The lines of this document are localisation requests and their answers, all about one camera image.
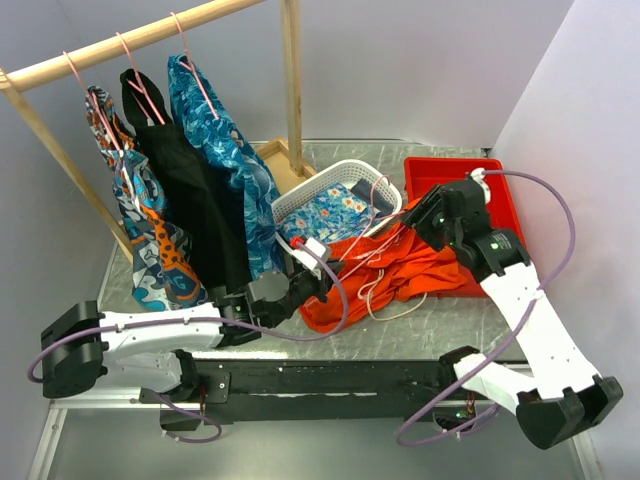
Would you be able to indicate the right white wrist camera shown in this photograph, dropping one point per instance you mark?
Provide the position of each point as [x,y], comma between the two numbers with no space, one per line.
[478,175]

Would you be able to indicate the black shorts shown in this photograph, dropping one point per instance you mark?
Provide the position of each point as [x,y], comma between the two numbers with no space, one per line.
[197,196]

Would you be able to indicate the red plastic bin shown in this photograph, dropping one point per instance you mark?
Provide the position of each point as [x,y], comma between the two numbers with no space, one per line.
[423,173]

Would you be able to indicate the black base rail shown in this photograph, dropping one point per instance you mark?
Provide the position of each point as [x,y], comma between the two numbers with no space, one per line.
[230,391]

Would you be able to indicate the pink hanger with patterned garment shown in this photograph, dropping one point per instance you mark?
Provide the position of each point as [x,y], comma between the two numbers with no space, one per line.
[94,102]

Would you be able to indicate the blue floral fabric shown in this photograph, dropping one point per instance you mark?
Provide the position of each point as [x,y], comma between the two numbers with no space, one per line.
[333,215]

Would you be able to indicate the pink hanger with blue garment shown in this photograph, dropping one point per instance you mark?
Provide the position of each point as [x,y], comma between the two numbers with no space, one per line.
[190,65]

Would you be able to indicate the blue leaf print shorts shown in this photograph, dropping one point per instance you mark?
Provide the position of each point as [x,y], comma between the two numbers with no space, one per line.
[245,174]

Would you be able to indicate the pink hanger with black garment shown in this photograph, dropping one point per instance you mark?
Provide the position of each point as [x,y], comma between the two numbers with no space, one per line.
[138,84]

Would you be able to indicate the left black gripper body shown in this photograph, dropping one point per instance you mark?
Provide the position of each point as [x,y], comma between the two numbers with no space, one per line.
[301,289]

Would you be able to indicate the pink wire hanger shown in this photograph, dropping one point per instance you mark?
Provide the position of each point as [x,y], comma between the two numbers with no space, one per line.
[375,220]

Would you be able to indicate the aluminium frame rail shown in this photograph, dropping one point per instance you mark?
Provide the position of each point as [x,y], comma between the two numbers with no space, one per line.
[457,408]

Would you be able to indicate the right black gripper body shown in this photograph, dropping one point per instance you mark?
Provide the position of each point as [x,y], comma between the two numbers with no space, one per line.
[432,227]

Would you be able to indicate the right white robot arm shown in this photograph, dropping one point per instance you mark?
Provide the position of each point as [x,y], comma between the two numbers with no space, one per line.
[564,394]

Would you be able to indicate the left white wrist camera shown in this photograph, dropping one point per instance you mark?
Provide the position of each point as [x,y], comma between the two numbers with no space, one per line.
[309,253]

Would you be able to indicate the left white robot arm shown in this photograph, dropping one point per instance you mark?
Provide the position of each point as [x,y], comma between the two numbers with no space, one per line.
[86,347]

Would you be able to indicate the orange blue patterned shorts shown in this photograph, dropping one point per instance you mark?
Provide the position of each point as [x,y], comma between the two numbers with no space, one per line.
[162,277]

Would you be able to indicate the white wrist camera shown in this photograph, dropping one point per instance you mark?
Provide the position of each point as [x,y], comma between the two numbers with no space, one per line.
[309,253]
[478,175]

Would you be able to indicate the wooden clothes rack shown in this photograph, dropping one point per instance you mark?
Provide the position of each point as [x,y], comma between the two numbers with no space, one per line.
[284,157]

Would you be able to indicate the dark grey folded fabric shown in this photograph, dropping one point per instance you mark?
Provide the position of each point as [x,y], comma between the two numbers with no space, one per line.
[363,189]

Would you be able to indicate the white perforated plastic basket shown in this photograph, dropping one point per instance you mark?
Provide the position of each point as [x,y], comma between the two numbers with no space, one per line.
[346,172]

